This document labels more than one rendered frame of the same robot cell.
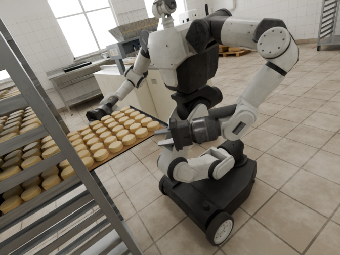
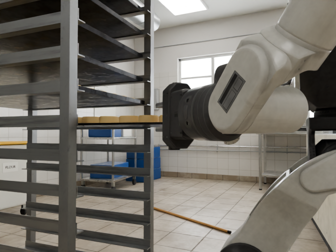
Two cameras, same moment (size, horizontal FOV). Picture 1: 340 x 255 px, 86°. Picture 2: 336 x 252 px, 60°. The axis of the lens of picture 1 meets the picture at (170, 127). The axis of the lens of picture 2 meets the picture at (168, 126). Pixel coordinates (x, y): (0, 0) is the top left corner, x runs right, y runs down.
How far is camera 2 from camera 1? 0.59 m
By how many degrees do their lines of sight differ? 57
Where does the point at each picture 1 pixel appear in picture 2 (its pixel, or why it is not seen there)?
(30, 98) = (63, 9)
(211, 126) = (203, 92)
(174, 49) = not seen: hidden behind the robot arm
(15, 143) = (45, 53)
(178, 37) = not seen: outside the picture
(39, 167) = (47, 86)
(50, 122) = (65, 37)
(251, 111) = (264, 45)
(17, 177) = (32, 86)
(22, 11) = not seen: hidden behind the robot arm
